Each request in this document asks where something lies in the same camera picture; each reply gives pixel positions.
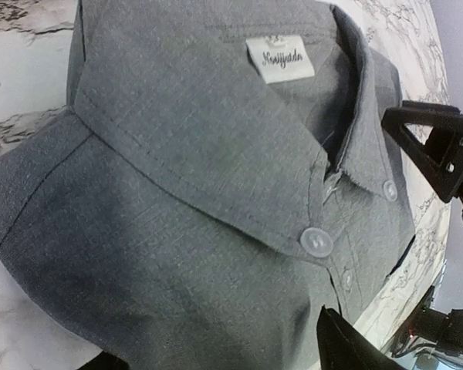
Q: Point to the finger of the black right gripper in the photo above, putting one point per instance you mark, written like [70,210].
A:
[432,136]

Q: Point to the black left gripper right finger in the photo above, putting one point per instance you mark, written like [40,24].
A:
[342,347]

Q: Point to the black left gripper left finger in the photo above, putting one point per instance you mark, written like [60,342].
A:
[105,361]

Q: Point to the grey long sleeve shirt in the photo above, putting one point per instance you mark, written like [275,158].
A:
[219,175]

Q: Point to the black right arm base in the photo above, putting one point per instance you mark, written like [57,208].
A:
[430,331]

